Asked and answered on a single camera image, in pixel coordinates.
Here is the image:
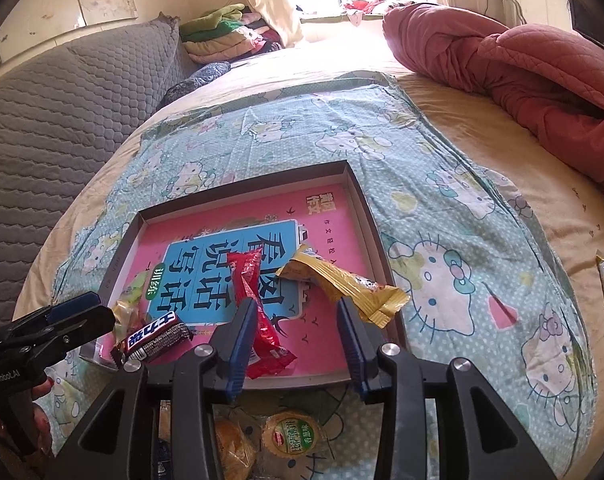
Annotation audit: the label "brown Snickers bar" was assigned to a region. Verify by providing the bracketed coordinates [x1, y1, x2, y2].
[111, 311, 192, 368]

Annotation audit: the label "Hello Kitty teal blanket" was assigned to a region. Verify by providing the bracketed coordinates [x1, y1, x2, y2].
[52, 73, 597, 474]

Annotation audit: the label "pink items on windowsill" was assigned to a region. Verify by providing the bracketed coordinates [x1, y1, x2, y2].
[341, 0, 411, 26]

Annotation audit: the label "green pastry snack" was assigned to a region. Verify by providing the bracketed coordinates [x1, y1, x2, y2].
[112, 271, 149, 344]

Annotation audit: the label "person's left hand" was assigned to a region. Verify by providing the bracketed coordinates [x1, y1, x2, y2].
[0, 376, 56, 461]

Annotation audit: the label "grey quilted sofa cover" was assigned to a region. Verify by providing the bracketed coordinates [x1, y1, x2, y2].
[0, 14, 195, 324]

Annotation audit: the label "folded clothes stack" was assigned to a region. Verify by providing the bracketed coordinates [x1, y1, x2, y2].
[179, 3, 285, 65]

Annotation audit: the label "gold wrapper snack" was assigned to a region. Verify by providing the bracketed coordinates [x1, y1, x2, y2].
[276, 244, 410, 328]

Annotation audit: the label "pink book in tray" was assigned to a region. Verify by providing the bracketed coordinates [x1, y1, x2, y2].
[94, 183, 378, 380]

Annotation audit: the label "dark cardboard box tray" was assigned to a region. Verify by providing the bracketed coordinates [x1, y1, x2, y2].
[78, 160, 408, 391]

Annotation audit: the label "dark floral cloth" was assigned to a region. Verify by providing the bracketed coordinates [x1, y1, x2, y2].
[157, 62, 231, 112]

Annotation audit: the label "red quilted comforter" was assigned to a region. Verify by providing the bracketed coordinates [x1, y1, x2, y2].
[382, 3, 604, 193]

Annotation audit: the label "clear round cookie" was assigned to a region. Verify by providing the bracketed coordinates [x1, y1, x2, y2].
[215, 418, 256, 480]

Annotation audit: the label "green label round cake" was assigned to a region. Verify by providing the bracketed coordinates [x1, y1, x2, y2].
[262, 411, 323, 458]

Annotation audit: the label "red Alpenliebe candy pack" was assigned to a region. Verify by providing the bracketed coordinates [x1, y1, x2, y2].
[227, 246, 296, 379]

